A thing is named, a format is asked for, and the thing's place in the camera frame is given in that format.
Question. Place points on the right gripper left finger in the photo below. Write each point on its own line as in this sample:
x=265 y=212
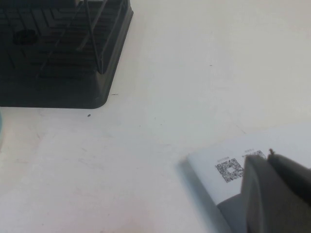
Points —
x=267 y=199

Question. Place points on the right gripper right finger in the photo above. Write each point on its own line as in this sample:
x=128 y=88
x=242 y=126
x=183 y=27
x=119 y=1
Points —
x=291 y=172

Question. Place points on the light green round plate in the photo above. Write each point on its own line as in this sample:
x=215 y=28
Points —
x=1 y=128

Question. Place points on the black plastic drip tray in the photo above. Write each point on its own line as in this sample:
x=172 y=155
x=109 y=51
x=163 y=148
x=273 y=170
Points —
x=48 y=92

